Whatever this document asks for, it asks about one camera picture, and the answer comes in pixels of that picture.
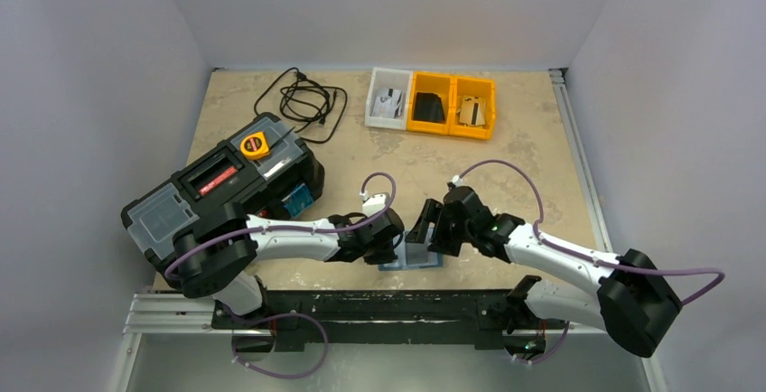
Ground blue card holder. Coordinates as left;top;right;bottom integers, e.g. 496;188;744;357
378;231;444;272

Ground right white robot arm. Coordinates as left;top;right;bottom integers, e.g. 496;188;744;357
406;186;682;358

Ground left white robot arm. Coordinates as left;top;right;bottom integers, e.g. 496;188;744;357
162;203;404;328

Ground black cards in bin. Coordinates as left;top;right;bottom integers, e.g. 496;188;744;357
412;92;446;124

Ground gold cards in bin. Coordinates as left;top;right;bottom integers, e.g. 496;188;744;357
457;95;486;127

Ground white cards in bin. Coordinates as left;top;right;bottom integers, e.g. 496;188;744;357
370;88;403;119

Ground white plastic bin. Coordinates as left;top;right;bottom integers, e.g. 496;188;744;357
364;67;414;130

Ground left yellow plastic bin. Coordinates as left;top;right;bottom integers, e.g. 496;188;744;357
406;71;454;135

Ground yellow plastic bin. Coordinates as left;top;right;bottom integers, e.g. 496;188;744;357
406;71;454;135
448;76;497;141

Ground black tool box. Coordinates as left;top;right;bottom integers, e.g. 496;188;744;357
121;113;325;274

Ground right yellow plastic bin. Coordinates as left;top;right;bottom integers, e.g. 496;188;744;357
448;76;497;141

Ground yellow tape measure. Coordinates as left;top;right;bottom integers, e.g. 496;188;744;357
239;131;271;161

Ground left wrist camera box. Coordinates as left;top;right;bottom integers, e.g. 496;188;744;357
361;192;389;217

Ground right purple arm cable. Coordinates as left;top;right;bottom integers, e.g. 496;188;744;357
452;159;726;308

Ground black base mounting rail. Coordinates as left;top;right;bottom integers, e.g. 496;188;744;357
212;288;588;353

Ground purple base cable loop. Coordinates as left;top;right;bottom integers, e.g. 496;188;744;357
230;310;332;379

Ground black coiled cable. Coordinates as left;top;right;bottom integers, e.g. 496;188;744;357
253;67;349;145

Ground aluminium frame rail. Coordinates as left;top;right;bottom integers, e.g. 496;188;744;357
548;69;603;225

